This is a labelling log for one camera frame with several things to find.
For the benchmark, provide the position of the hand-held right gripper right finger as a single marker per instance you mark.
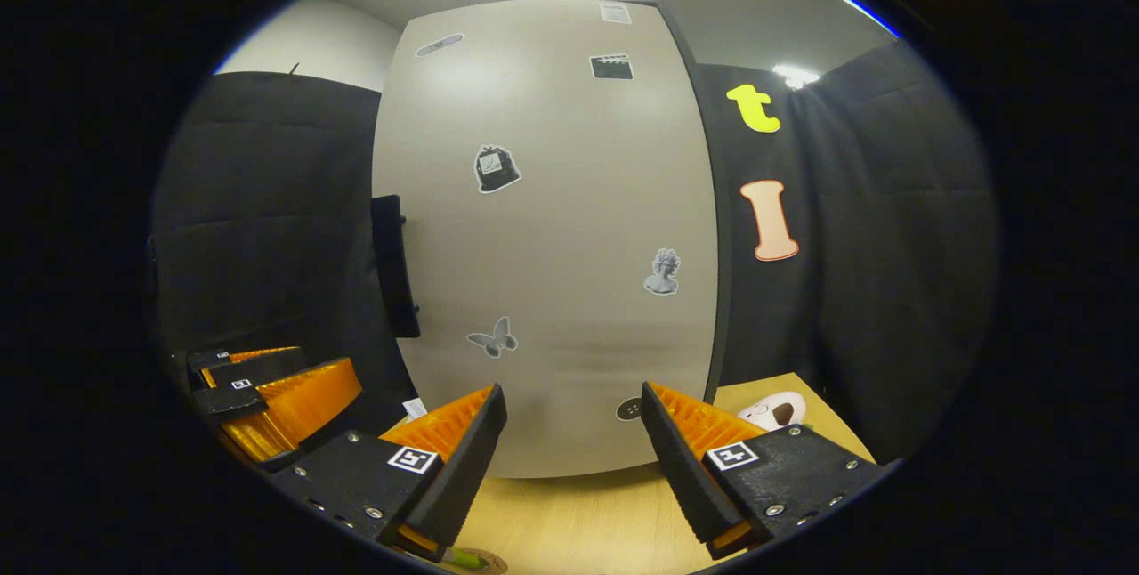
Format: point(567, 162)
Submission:
point(681, 468)

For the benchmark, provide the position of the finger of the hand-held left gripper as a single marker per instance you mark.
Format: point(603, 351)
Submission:
point(302, 410)
point(262, 370)

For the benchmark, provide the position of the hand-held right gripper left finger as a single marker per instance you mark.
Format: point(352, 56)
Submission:
point(463, 468)

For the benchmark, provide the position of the green bottle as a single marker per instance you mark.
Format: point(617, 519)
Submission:
point(464, 557)

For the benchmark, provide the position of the round brown coaster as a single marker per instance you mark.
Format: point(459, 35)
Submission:
point(495, 565)

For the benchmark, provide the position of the pink white paper packet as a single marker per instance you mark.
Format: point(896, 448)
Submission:
point(416, 408)

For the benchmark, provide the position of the pink plush toy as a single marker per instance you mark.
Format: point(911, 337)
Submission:
point(761, 415)

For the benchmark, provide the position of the black backdrop cloth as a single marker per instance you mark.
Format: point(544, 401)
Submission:
point(890, 246)

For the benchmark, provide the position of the ceiling light panel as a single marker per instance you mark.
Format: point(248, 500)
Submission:
point(795, 76)
point(868, 14)

